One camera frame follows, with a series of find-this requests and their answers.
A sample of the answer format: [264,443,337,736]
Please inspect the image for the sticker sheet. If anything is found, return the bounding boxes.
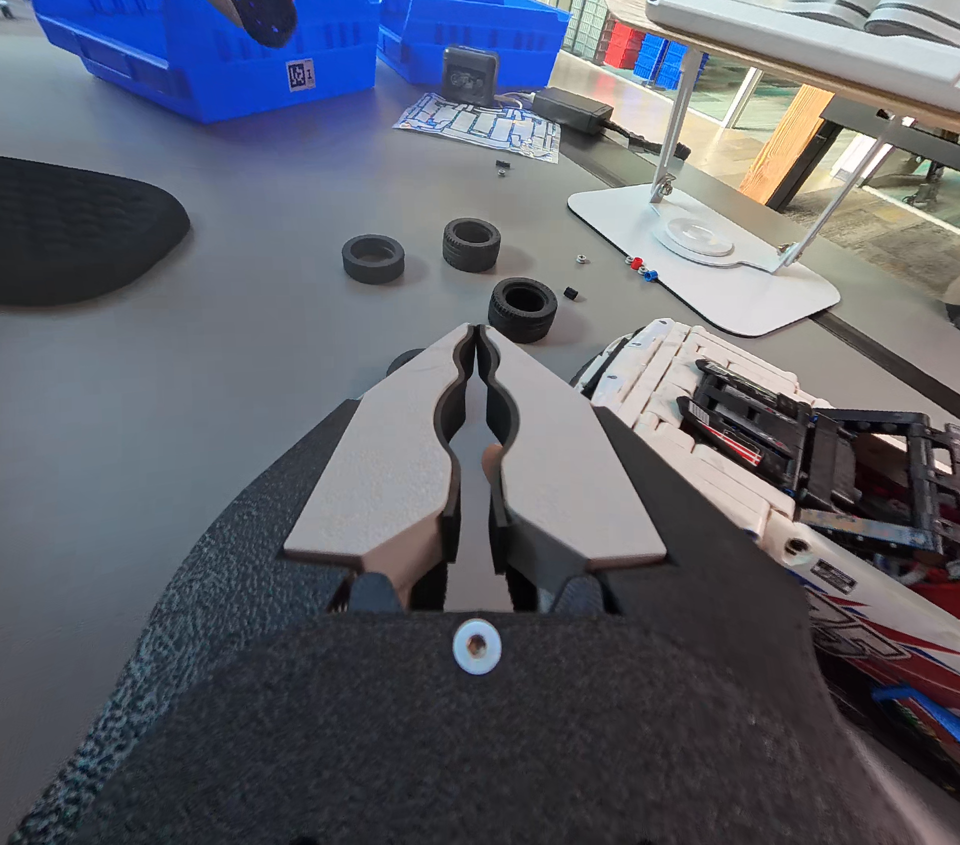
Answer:
[392,91,562,165]

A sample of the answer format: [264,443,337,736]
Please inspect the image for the black toy wheel rim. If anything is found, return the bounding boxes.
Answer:
[236,0,300,49]

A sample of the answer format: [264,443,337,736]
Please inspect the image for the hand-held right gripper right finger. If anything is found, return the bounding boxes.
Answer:
[477,323,670,612]

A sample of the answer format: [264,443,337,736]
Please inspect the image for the black power cable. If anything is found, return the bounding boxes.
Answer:
[596,113,693,162]

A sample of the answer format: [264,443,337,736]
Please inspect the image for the black small camera device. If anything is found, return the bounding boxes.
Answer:
[441,46,501,107]

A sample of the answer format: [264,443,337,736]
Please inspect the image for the black textured pad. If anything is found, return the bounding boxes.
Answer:
[0,156,191,308]

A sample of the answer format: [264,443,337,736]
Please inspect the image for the stack of red blue crates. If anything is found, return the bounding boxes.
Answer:
[600,22,710,90]

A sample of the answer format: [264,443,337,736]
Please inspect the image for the blue plastic storage bin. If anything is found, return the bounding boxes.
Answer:
[356,0,573,95]

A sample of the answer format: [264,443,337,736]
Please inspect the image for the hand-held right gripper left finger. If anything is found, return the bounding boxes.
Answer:
[282,322,479,612]

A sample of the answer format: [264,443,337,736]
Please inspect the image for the toy brick race car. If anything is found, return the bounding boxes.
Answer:
[571,317,960,797]

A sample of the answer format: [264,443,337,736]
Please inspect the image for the wooden pillar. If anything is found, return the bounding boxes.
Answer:
[738,83,837,212]

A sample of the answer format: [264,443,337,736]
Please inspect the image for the white book stand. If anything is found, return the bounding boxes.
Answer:
[567,0,960,338]

